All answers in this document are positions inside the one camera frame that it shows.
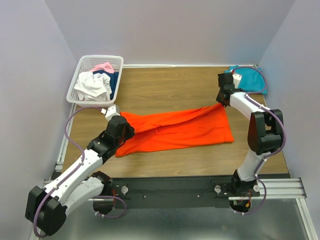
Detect white crumpled t shirt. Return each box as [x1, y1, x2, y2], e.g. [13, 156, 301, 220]
[74, 71, 112, 102]

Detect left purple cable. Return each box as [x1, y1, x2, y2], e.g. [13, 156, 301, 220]
[32, 106, 127, 238]

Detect teal t shirt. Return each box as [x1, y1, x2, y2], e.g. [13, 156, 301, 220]
[224, 65, 268, 95]

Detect aluminium extrusion frame rail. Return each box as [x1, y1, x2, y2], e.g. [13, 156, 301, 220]
[28, 64, 320, 240]

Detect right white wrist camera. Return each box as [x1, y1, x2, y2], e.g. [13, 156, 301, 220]
[232, 73, 242, 89]

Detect orange t shirt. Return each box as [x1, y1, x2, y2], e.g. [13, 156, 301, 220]
[115, 103, 234, 158]

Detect navy blue t shirt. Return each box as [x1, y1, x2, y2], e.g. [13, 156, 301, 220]
[93, 70, 119, 100]

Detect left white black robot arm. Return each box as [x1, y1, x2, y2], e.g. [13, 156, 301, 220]
[25, 115, 135, 238]

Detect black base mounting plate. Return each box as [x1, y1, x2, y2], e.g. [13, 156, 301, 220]
[82, 175, 261, 210]

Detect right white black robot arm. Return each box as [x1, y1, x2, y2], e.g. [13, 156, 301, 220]
[216, 72, 286, 196]

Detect white plastic laundry basket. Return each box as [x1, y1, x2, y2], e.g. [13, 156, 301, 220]
[66, 54, 124, 108]

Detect pink t shirt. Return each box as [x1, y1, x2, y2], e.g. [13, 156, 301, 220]
[90, 62, 115, 74]

